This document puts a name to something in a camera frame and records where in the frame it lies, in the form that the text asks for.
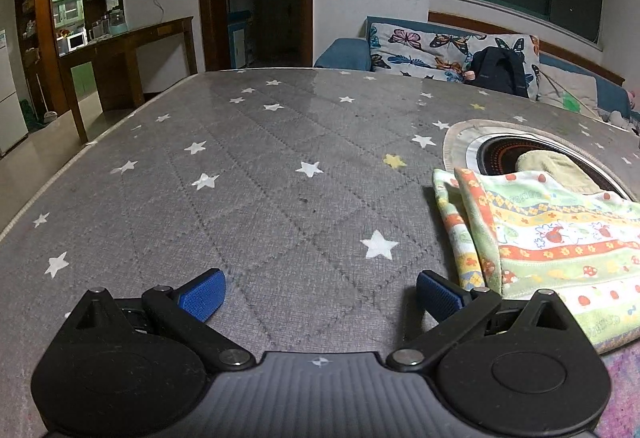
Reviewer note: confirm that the white refrigerator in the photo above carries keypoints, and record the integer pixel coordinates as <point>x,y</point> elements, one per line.
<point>10,92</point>

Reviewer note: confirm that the blue cabinet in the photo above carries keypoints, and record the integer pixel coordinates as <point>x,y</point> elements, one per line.
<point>237,40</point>

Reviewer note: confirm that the grey star tablecloth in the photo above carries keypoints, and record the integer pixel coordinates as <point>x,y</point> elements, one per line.
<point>250,193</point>

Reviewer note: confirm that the blue sofa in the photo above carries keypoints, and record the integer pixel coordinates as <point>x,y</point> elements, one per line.
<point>342,52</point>

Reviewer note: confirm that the butterfly print pillow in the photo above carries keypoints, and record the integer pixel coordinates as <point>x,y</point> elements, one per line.
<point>420,50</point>

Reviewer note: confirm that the beige cushion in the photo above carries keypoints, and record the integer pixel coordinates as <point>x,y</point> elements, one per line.
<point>570,85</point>

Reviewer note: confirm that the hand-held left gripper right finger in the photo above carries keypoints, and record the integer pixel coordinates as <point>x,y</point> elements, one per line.
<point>440,296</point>

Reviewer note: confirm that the pink plush toy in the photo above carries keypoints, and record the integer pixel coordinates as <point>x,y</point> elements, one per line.
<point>635,97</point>

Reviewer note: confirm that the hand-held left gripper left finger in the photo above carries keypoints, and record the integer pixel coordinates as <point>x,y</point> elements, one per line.
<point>202,294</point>

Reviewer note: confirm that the dark wooden console table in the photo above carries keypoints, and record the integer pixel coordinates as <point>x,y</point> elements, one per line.
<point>130,37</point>

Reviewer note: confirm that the black backpack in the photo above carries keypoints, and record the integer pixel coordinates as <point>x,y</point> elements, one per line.
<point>500,70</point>

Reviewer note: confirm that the colourful patterned towel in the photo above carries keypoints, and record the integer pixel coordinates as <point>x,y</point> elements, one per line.
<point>550,238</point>

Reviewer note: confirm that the white microwave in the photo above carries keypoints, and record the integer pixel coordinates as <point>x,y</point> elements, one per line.
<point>72,41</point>

